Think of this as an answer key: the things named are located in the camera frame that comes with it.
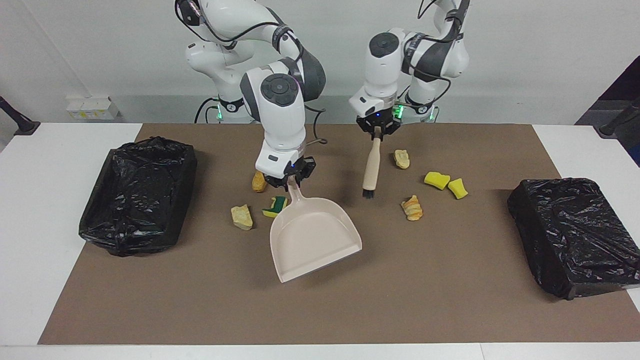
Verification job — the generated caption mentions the green and yellow sponge piece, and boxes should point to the green and yellow sponge piece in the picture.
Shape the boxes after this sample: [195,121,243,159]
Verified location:
[261,195,289,219]

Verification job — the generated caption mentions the large yellow sponge piece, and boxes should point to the large yellow sponge piece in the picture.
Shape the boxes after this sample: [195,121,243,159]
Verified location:
[423,171,451,191]

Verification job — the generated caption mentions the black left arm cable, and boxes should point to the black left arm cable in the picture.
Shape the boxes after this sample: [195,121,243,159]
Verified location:
[397,0,471,117]

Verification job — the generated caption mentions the beige hand brush black bristles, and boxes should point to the beige hand brush black bristles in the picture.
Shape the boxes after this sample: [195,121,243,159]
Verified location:
[361,136,384,200]

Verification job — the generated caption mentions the black bag lined bin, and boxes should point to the black bag lined bin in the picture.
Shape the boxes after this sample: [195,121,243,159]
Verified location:
[507,177,640,301]
[78,135,199,258]

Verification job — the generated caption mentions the pale yellow rough foam chunk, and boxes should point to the pale yellow rough foam chunk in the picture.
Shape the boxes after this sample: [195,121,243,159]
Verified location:
[230,203,255,232]

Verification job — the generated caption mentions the brown table mat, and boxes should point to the brown table mat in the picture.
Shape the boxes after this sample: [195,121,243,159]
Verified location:
[38,123,640,346]

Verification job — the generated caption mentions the orange striped croissant piece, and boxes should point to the orange striped croissant piece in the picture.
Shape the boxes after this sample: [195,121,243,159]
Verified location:
[400,194,424,222]

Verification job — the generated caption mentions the black right base cable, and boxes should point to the black right base cable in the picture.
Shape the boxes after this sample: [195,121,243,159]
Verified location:
[194,96,222,124]

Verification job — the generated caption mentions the beige plastic dustpan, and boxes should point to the beige plastic dustpan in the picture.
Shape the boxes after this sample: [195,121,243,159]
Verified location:
[269,179,363,284]

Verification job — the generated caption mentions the white wall socket box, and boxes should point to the white wall socket box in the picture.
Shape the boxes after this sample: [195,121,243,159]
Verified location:
[66,96,121,121]

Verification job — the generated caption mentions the small yellow sponge piece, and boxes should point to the small yellow sponge piece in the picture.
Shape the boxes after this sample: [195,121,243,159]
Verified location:
[447,178,470,200]

